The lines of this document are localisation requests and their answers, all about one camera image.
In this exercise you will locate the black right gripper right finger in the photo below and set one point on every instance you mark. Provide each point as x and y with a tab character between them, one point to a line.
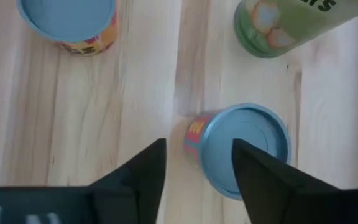
275	193

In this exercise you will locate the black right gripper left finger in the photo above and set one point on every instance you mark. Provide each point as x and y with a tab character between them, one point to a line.
135	193

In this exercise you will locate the pink teal soup can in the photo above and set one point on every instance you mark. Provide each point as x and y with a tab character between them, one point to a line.
219	146

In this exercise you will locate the green fruit can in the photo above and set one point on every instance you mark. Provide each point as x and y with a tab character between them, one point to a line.
291	25

